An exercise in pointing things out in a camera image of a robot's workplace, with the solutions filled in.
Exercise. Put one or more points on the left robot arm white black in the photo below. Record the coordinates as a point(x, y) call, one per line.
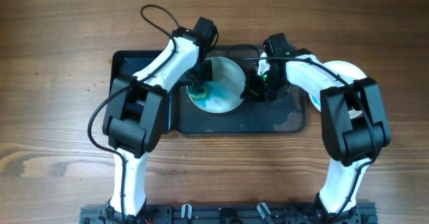
point(135, 117)

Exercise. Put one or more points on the black water tray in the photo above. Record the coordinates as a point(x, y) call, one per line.
point(127, 62)

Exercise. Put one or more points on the white plate blue stain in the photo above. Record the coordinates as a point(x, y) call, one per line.
point(225, 88)
point(344, 69)

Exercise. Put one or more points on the dark plate tray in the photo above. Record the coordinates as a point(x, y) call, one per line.
point(287, 114)

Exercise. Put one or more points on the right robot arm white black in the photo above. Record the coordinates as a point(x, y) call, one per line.
point(353, 121)

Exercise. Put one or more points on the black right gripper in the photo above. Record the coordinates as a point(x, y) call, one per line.
point(254, 86)

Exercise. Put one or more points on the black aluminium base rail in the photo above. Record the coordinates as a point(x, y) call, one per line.
point(363, 213)

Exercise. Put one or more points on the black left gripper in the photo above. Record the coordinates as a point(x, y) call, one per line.
point(208, 73)

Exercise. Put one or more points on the green yellow sponge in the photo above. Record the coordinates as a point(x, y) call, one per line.
point(197, 92)

